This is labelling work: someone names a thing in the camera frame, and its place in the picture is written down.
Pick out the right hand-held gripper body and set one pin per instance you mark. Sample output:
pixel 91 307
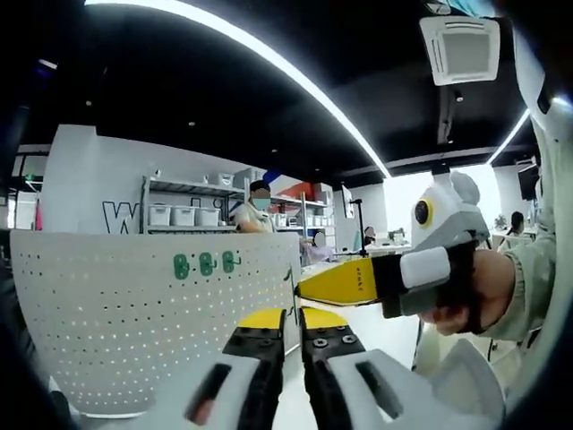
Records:
pixel 452 219

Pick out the black tripod stand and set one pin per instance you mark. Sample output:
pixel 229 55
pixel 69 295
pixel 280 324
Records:
pixel 360 228

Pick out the wall mounted screen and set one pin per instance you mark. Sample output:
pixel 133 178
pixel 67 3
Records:
pixel 348 201

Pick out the white storage bin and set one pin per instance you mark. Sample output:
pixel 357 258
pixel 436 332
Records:
pixel 161 216
pixel 184 216
pixel 207 217

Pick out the person's right hand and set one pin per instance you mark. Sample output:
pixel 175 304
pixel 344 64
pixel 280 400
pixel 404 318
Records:
pixel 494 286

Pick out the black hanging monitor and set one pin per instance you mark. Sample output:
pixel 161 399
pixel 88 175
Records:
pixel 528 181

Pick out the white perforated mounting plate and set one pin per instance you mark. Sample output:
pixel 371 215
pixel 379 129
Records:
pixel 112 313

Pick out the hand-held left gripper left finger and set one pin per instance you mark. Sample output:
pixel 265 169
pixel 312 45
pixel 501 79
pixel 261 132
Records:
pixel 215 394

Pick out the ceiling air conditioner unit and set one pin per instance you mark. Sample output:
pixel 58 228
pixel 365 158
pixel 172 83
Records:
pixel 461 49

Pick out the curved ceiling light strip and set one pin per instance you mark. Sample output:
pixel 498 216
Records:
pixel 313 92

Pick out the straight ceiling light strip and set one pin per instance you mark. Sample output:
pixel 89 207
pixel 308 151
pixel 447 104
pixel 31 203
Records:
pixel 510 134

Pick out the grey metal storage shelf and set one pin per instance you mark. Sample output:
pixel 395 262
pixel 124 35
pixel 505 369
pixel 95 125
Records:
pixel 309 215
pixel 192 184

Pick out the potted plant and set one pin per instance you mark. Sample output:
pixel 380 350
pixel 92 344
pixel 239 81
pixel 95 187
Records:
pixel 500 221

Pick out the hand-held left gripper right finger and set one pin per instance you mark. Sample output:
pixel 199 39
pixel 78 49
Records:
pixel 349 394

